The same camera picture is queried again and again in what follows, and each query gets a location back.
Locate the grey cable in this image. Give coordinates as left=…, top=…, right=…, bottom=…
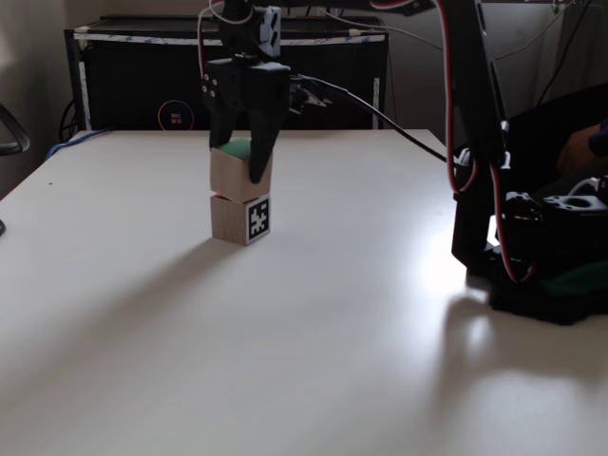
left=321, top=8, right=447, bottom=51

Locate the black camera cable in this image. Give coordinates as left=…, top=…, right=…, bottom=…
left=290, top=73, right=451, bottom=162

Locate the wooden cube with green top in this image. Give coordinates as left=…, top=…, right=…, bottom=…
left=209, top=138, right=275, bottom=203

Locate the person's hand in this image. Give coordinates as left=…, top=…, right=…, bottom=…
left=556, top=123, right=601, bottom=176

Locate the red white black servo cable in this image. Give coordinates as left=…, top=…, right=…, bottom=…
left=370, top=0, right=538, bottom=284

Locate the blue cable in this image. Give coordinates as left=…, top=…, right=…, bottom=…
left=46, top=126, right=115, bottom=161

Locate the thin white cable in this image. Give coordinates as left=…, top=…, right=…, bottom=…
left=196, top=0, right=225, bottom=81

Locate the black computer case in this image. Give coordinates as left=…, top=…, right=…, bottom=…
left=64, top=15, right=391, bottom=132

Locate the black chair armrest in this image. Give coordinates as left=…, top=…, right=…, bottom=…
left=0, top=103, right=30, bottom=156

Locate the white camera box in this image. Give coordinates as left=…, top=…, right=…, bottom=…
left=257, top=6, right=283, bottom=53

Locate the wooden cube with red top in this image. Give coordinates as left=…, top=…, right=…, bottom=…
left=210, top=192, right=273, bottom=247

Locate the dark green cloth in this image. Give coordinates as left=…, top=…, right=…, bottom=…
left=541, top=264, right=608, bottom=298

